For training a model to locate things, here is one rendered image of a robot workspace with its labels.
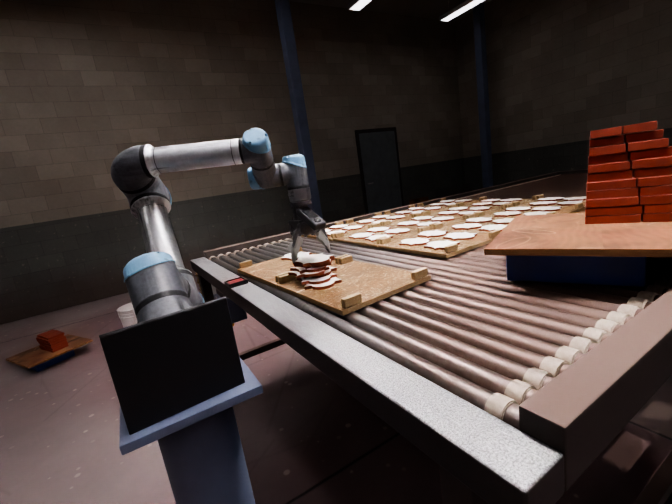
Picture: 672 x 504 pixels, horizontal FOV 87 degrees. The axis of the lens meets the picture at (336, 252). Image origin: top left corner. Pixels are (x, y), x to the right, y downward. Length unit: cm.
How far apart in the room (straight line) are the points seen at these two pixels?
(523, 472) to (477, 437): 7
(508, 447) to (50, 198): 613
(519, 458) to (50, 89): 639
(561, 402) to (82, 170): 613
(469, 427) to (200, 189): 601
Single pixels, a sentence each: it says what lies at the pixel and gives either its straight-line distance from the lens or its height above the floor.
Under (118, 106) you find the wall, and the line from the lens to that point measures 640.
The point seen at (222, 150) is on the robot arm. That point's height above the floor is 140.
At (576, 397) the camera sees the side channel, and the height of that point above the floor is 95.
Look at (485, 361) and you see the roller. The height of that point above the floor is 91.
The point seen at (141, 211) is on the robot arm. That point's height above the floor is 126.
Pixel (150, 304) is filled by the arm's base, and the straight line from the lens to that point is 87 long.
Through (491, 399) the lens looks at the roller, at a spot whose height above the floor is 92.
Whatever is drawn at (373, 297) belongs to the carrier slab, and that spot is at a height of 94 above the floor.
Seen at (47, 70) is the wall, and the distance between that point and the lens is 653.
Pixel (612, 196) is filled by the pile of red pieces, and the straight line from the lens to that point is 126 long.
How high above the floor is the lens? 128
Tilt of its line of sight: 12 degrees down
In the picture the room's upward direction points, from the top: 8 degrees counter-clockwise
